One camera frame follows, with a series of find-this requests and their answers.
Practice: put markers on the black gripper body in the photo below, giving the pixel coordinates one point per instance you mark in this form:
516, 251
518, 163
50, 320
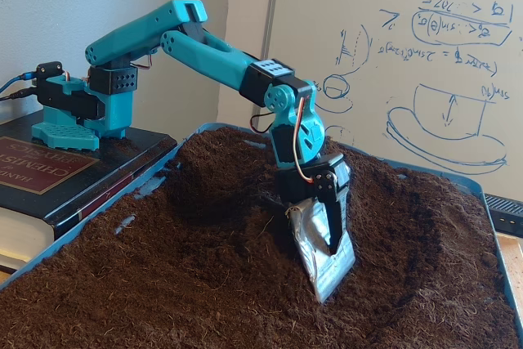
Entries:
295, 182

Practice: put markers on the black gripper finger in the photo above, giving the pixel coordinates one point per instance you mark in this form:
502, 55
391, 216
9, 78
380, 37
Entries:
336, 222

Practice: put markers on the silver taped gripper finger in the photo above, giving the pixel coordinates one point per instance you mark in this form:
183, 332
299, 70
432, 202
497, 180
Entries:
314, 238

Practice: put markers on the brown soil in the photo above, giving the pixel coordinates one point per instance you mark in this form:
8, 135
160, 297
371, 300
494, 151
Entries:
163, 283

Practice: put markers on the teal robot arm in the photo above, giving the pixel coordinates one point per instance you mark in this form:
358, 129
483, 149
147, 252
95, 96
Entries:
204, 55

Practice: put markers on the whiteboard with blue drawings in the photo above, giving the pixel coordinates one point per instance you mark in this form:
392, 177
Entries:
408, 79

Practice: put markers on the black vented device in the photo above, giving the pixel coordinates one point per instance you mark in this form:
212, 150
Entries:
506, 214

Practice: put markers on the blue plastic tray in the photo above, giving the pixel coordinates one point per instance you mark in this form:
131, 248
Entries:
124, 224

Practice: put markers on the black chemistry handbook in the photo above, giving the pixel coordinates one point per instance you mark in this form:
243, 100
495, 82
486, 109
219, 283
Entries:
24, 169

